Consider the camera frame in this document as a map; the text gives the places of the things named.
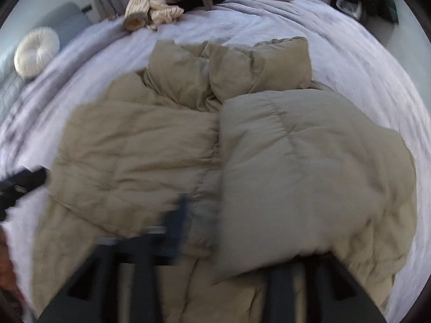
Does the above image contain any cream striped knit sweater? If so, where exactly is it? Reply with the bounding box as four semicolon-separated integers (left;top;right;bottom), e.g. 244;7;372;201
123;0;203;31

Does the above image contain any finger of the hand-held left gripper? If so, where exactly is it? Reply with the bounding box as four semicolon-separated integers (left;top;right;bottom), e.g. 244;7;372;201
0;166;48;221

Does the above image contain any beige puffer jacket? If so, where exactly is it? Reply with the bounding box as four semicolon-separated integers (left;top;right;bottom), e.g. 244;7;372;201
32;36;418;323

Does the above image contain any lavender fuzzy blanket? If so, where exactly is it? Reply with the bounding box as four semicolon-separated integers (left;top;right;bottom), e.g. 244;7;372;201
0;0;431;323

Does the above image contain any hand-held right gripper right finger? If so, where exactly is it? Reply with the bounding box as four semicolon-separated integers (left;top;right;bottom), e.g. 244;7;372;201
263;253;388;323

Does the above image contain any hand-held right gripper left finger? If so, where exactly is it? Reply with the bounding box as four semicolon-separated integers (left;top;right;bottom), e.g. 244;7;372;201
37;195;193;323

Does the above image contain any reddish patterned clothing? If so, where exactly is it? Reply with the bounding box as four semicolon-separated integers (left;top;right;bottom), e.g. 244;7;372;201
0;225;27;310

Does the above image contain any round white cushion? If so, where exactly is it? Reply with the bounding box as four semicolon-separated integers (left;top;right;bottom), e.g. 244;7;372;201
14;27;60;79

